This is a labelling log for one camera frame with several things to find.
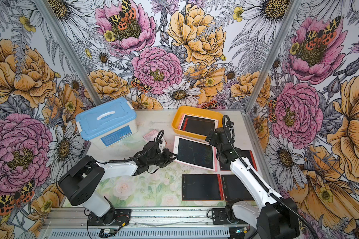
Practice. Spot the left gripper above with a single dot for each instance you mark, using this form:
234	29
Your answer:
167	155

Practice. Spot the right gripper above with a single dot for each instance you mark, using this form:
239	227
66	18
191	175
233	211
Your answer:
212	141

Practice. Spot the pink white writing tablet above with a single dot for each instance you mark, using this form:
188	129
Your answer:
195	153

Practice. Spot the yellow storage tray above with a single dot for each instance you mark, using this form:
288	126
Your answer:
195	112

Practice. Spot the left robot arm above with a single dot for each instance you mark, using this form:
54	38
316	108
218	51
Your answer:
80	182

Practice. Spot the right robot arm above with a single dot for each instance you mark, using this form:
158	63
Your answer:
273	217

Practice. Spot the blue lidded storage box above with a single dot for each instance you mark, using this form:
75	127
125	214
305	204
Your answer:
108	123

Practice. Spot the small red white carton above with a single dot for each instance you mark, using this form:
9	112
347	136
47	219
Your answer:
152	136

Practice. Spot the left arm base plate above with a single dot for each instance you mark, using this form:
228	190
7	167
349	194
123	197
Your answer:
114	217

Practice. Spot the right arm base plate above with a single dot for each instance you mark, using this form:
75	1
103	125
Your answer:
220	217

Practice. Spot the aluminium front rail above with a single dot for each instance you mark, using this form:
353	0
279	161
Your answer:
144	223

